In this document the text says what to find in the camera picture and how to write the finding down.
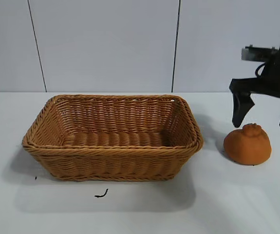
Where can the orange with knobbly stem end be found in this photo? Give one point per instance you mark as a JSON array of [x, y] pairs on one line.
[[248, 146]]

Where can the brown woven wicker basket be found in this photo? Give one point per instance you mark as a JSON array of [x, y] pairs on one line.
[[110, 161]]

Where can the curved black scrap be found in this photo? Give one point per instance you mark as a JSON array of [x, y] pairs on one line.
[[102, 194]]

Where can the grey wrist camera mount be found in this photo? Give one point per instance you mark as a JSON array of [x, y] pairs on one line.
[[256, 53]]

